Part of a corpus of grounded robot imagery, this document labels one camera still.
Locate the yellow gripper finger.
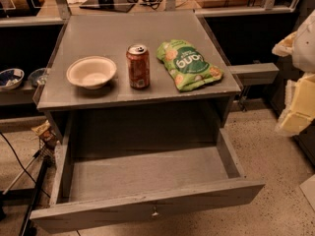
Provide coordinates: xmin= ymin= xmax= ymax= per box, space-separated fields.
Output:
xmin=275 ymin=73 xmax=315 ymax=137
xmin=272 ymin=31 xmax=296 ymax=57

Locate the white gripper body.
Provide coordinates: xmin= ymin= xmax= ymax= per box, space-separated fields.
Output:
xmin=292 ymin=10 xmax=315 ymax=73

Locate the red coke can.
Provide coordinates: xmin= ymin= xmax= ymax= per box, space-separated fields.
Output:
xmin=126 ymin=43 xmax=150 ymax=89

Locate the metal drawer knob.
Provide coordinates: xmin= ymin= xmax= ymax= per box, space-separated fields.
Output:
xmin=152 ymin=206 xmax=159 ymax=218

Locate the open grey top drawer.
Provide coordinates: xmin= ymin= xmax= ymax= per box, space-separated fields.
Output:
xmin=31 ymin=117 xmax=264 ymax=233

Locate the green chip bag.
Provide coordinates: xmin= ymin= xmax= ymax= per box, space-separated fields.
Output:
xmin=157 ymin=39 xmax=223 ymax=92

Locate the grey cabinet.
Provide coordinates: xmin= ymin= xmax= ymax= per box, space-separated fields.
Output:
xmin=37 ymin=11 xmax=240 ymax=143

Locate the black monitor stand base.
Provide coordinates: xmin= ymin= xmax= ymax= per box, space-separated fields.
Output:
xmin=80 ymin=0 xmax=134 ymax=13

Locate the white paper bowl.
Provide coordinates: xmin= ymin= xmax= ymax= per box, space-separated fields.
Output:
xmin=66 ymin=56 xmax=117 ymax=89

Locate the grey bowl on shelf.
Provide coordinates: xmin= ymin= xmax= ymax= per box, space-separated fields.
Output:
xmin=28 ymin=68 xmax=50 ymax=88

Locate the brown snack bag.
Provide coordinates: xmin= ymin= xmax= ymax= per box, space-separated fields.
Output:
xmin=32 ymin=121 xmax=57 ymax=148

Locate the white bowl with blue items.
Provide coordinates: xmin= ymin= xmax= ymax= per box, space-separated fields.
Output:
xmin=0 ymin=68 xmax=25 ymax=89

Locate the black metal stand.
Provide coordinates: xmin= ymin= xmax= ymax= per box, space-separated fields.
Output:
xmin=0 ymin=148 xmax=55 ymax=236

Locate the black cable on floor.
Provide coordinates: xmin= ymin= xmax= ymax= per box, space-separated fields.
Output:
xmin=0 ymin=132 xmax=51 ymax=199

